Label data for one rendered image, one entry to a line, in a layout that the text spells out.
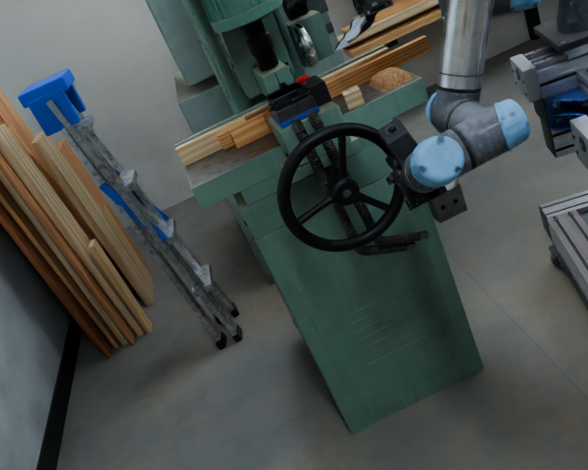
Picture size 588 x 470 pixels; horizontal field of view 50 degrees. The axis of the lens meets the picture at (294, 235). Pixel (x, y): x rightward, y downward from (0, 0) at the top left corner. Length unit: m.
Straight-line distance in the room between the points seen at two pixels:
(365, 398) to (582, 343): 0.64
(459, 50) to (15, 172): 1.94
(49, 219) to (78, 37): 1.46
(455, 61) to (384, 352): 0.95
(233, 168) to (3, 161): 1.33
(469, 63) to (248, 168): 0.59
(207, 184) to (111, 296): 1.44
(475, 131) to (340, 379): 0.99
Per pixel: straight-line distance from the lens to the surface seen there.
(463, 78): 1.13
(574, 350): 2.01
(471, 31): 1.12
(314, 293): 1.66
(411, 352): 1.86
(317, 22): 1.79
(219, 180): 1.49
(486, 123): 1.04
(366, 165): 1.57
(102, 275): 2.81
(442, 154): 0.99
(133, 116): 3.97
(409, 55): 1.72
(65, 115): 2.22
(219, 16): 1.54
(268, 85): 1.57
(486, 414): 1.89
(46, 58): 3.95
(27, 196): 2.66
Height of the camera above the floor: 1.38
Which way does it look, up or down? 27 degrees down
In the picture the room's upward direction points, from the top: 25 degrees counter-clockwise
